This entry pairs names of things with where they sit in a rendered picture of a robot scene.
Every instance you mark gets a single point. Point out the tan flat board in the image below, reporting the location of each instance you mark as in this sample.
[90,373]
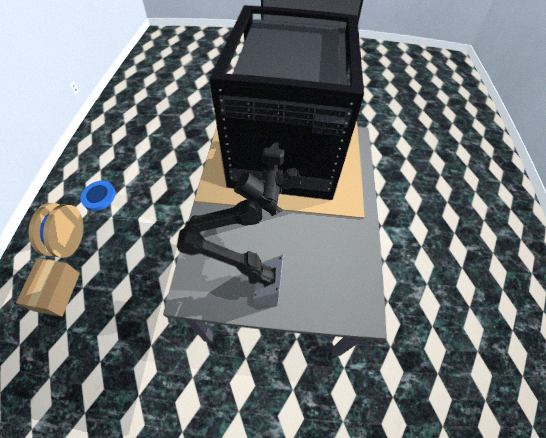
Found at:
[347,202]

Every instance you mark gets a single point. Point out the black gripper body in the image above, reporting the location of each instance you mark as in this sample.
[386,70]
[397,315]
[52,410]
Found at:
[272,157]

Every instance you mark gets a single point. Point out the black server rack frame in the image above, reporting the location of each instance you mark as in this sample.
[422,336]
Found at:
[291,62]

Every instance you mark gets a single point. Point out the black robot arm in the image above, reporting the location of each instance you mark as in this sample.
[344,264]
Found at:
[246,212]

